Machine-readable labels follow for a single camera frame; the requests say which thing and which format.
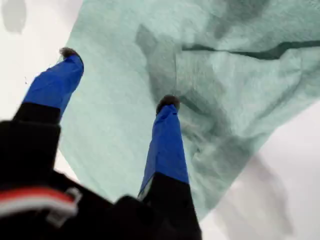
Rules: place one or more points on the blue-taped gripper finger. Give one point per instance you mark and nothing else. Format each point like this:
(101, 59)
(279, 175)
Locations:
(57, 80)
(166, 150)

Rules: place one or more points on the pale green T-shirt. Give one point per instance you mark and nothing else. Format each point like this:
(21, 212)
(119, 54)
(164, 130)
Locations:
(225, 75)

